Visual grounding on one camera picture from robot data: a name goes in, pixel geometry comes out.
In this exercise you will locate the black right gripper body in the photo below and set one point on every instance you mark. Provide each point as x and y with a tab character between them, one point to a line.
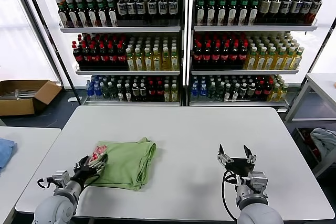
240	165

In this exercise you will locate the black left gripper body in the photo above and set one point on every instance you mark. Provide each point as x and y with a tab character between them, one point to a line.
84	174

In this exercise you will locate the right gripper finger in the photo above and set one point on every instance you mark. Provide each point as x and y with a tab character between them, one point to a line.
224	157
250	158

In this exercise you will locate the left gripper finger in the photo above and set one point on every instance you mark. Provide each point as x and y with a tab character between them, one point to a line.
82	163
99	165

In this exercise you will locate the light green t-shirt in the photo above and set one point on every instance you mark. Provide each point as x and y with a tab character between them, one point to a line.
126	163

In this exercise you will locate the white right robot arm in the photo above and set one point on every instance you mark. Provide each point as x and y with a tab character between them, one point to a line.
257	212

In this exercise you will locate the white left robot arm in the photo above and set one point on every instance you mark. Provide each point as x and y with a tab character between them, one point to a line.
57	208

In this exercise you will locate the black storage crate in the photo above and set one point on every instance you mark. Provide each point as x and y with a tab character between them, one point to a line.
299	140

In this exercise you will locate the small dark bottle white cap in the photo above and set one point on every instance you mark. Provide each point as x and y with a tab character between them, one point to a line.
243	92
236	94
120	94
135	93
227	94
251	92
143	93
128	94

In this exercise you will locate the small white floor plate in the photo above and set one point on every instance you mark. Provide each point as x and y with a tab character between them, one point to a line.
73	100

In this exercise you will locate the clear green water bottle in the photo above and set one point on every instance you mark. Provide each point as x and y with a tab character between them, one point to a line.
220	93
113	93
105	92
211	92

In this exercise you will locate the red item in crate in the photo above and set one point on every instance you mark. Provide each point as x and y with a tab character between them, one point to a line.
315	152

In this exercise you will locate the small cola bottle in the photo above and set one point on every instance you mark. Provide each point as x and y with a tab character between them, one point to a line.
259	92
267	91
160	93
152	93

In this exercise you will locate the small yellow juice bottle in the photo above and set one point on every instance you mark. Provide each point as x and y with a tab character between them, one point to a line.
274	94
167	94
283	94
174	94

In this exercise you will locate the blue drink bottle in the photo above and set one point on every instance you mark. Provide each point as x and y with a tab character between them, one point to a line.
97	91
203	91
90	91
194	91

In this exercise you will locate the pale grey-blue cloth pile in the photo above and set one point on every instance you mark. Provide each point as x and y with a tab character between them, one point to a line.
324	140

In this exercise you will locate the blue folded cloth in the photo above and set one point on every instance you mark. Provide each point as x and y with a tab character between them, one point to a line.
5	153

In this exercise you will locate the brown cardboard box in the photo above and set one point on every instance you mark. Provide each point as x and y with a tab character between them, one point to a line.
19	107

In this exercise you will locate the grey wrapped bundle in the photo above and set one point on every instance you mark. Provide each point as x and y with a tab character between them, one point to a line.
16	94

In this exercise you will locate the yellow juice bottle green cap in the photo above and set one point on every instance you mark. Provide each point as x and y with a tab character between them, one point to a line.
157	62
297	60
279	60
251	60
166	62
139	62
148	62
260	60
130	62
288	60
174	62
269	60

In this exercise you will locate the cola bottle red cap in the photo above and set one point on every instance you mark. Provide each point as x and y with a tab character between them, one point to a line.
121	58
86	58
95	58
225	57
207	57
234	57
112	58
78	58
198	57
243	57
216	57
104	58

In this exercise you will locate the grey metal shelf rack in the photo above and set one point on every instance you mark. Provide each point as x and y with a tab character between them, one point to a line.
252	28
124	29

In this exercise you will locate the dark tea bottle green cap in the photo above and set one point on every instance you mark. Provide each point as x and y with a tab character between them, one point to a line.
111	14
232	12
72	14
92	14
253	12
200	12
102	14
211	12
63	14
82	14
243	12
221	12

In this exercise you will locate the dark bottle beige label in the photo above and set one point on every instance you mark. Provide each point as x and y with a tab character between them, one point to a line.
275	8
265	8

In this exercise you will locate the dark bottle white blue label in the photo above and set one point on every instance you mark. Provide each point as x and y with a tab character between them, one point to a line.
152	8
285	8
141	8
172	8
295	8
162	8
305	9
131	8
121	8

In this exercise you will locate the red tea bottle white cap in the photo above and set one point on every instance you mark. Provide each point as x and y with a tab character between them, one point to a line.
314	9

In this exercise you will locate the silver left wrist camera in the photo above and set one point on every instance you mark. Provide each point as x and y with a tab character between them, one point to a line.
61	179

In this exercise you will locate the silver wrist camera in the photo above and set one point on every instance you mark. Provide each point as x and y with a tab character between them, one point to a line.
61	179
258	182

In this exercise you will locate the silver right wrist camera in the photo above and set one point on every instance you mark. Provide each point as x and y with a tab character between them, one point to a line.
258	182

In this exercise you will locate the white metal-frame side table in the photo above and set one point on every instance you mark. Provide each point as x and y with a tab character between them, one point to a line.
322	77

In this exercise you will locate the black window frame post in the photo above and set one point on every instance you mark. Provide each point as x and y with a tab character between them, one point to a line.
324	48
57	51

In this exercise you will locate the grey window frame post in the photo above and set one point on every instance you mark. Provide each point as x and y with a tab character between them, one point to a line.
40	34

